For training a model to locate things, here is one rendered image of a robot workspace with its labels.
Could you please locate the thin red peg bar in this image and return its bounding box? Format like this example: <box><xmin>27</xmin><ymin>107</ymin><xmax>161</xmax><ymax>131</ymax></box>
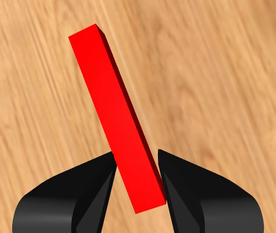
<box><xmin>68</xmin><ymin>23</ymin><xmax>167</xmax><ymax>215</ymax></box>

